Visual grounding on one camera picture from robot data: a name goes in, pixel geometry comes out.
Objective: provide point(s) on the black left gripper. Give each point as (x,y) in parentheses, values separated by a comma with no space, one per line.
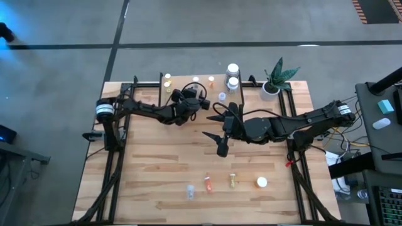
(188,103)

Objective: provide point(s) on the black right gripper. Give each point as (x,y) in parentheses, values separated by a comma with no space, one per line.
(234,128)

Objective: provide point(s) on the teal vial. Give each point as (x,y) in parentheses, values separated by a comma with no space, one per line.
(195,79)

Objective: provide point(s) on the small clear vial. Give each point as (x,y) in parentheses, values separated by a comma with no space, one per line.
(222,96)

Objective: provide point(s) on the small orange vial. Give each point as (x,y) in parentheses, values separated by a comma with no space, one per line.
(211,79)

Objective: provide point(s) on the medium white-capped labelled bottle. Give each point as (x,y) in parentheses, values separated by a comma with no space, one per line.
(233,82)

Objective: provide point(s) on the large white-capped clear bottle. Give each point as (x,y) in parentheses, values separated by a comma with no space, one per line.
(232,68)

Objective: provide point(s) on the red translucent vial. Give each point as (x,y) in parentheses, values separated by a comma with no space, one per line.
(208,185)

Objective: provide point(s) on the orange bottle wide white cap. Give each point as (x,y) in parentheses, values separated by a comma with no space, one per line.
(261,182)

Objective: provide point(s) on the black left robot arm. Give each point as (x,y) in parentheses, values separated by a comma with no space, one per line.
(141,110)

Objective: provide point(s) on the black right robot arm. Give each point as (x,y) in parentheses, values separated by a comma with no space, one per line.
(292,122)

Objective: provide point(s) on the wooden shelf with black legs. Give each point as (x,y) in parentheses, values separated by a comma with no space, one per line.
(215,89)

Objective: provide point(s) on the snake plant in white pot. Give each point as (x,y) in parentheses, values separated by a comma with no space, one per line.
(267,94)

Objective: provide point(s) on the clear vial with coloured pills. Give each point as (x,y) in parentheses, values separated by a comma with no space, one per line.
(190,191)

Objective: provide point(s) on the red clip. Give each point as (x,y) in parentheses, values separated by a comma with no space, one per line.
(289,163)

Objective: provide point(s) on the black connector box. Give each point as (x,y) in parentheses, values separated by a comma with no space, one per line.
(92,136)

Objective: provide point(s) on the clear cup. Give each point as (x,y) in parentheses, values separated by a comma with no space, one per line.
(362,194)

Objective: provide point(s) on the white oval case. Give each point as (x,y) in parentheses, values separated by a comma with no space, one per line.
(381,123)

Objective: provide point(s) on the black side desk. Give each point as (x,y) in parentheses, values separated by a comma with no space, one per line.
(370,188)

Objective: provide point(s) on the teal box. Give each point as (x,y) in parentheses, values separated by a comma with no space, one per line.
(385,106)

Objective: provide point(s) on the black pole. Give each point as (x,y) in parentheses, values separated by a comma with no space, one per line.
(386,82)

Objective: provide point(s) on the black device on cart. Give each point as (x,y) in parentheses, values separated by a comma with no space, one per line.
(399,106)

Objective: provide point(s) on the black device with blue light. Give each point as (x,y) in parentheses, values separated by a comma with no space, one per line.
(7,133)

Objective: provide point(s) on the orange striped floor mat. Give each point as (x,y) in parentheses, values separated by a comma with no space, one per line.
(359,9)

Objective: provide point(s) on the backlit keyboard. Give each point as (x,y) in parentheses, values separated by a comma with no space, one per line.
(391,207)

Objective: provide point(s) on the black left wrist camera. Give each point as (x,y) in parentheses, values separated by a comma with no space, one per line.
(190,93)

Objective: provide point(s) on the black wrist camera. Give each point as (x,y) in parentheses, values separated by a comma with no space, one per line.
(190,93)
(233,109)

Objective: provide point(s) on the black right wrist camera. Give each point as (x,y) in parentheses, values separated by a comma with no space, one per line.
(233,109)

